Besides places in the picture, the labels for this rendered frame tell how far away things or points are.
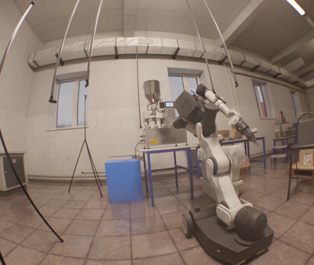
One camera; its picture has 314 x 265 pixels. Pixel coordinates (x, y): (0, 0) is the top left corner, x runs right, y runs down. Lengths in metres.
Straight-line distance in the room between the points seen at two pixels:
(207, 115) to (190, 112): 0.21
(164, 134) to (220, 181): 1.14
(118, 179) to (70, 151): 2.07
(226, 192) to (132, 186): 1.39
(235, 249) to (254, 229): 0.15
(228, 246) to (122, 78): 3.94
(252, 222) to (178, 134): 1.55
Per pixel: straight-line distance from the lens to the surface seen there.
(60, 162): 4.04
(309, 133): 2.10
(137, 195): 2.14
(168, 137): 1.98
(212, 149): 1.14
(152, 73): 4.13
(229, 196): 1.08
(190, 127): 1.59
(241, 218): 0.92
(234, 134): 3.11
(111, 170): 2.07
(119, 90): 3.87
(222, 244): 0.95
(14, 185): 3.37
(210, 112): 1.15
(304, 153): 2.89
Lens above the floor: 0.78
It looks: 5 degrees up
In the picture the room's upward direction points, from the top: 5 degrees counter-clockwise
